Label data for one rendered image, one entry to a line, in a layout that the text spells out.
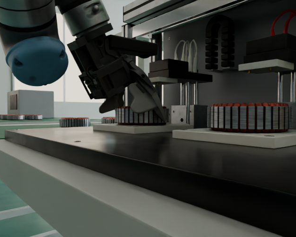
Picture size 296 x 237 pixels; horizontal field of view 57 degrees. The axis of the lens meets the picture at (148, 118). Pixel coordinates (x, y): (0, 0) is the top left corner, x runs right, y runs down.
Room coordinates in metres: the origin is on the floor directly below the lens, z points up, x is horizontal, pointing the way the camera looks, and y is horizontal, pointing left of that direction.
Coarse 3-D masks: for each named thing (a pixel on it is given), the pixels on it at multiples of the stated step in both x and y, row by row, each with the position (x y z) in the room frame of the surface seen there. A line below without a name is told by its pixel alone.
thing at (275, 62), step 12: (276, 36) 0.40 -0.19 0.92; (288, 36) 0.39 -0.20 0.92; (252, 48) 0.43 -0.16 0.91; (264, 48) 0.41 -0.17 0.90; (276, 48) 0.40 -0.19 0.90; (288, 48) 0.39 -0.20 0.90; (252, 60) 0.43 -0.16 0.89; (264, 60) 0.41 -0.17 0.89; (276, 60) 0.38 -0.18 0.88; (288, 60) 0.39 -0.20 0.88; (252, 72) 0.44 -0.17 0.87; (264, 72) 0.44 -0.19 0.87; (276, 72) 0.51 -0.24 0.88; (288, 72) 0.51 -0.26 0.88
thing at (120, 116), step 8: (120, 112) 0.53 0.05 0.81; (128, 112) 0.52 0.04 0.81; (144, 112) 0.52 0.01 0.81; (152, 112) 0.52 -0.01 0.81; (168, 112) 0.56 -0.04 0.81; (120, 120) 0.53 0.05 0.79; (128, 120) 0.52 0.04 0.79; (136, 120) 0.52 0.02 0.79; (144, 120) 0.52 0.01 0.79; (152, 120) 0.52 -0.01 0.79; (160, 120) 0.53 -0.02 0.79; (168, 120) 0.56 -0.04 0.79
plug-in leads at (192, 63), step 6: (180, 42) 0.68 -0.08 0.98; (186, 42) 0.66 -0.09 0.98; (192, 42) 0.66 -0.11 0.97; (186, 48) 0.68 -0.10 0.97; (192, 48) 0.68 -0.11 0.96; (186, 54) 0.68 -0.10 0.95; (192, 54) 0.69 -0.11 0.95; (186, 60) 0.68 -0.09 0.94; (192, 60) 0.69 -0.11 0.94; (192, 66) 0.64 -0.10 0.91
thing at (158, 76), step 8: (152, 64) 0.62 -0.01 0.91; (160, 64) 0.59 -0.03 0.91; (168, 64) 0.58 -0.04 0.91; (176, 64) 0.59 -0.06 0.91; (184, 64) 0.61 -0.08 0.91; (152, 72) 0.61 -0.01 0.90; (160, 72) 0.59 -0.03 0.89; (168, 72) 0.57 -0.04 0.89; (176, 72) 0.59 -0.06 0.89; (184, 72) 0.60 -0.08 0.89; (192, 72) 0.62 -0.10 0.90; (152, 80) 0.58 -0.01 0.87; (160, 80) 0.56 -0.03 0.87; (168, 80) 0.58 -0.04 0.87; (176, 80) 0.59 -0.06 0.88; (184, 80) 0.64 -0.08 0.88; (192, 80) 0.64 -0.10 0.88; (200, 80) 0.64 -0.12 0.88; (208, 80) 0.65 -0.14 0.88; (184, 88) 0.68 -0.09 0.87; (184, 96) 0.68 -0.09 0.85; (184, 104) 0.68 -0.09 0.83
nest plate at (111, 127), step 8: (96, 128) 0.57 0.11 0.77; (104, 128) 0.54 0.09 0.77; (112, 128) 0.52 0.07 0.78; (120, 128) 0.50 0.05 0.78; (128, 128) 0.48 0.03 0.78; (136, 128) 0.47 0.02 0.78; (144, 128) 0.48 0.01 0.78; (152, 128) 0.49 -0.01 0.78; (160, 128) 0.50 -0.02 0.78; (168, 128) 0.52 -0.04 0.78; (176, 128) 0.53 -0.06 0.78; (184, 128) 0.54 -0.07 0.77; (192, 128) 0.56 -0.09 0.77
